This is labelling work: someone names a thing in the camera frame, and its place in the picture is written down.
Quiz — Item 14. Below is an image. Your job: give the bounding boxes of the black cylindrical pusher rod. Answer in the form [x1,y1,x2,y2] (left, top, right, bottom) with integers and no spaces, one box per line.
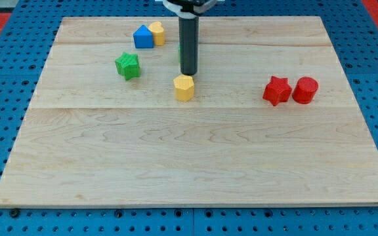
[178,16,199,75]

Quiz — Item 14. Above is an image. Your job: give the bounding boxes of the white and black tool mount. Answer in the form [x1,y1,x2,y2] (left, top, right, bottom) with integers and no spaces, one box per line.
[162,0,217,19]

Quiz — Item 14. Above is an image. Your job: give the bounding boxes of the yellow hexagon block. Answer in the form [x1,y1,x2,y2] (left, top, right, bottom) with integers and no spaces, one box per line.
[173,74,194,102]

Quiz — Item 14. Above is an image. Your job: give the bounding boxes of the green star block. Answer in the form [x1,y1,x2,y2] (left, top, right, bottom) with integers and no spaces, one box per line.
[115,52,140,81]

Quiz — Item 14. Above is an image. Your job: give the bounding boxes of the red star block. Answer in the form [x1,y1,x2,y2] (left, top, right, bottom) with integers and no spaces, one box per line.
[262,76,293,106]

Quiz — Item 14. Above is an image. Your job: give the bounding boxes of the green block behind rod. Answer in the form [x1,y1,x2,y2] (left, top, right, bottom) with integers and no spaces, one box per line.
[177,45,180,63]

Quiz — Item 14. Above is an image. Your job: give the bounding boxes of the yellow heart block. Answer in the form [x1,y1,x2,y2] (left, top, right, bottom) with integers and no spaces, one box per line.
[148,21,165,46]

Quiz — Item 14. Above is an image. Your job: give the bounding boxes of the blue triangle block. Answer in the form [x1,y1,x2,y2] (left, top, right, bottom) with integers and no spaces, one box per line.
[133,25,154,49]

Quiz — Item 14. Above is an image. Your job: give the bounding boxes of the light wooden board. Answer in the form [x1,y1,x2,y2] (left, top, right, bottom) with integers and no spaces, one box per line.
[0,16,378,208]

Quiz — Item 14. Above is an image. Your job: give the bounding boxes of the red cylinder block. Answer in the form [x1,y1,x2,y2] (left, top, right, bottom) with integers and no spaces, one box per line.
[292,77,319,104]

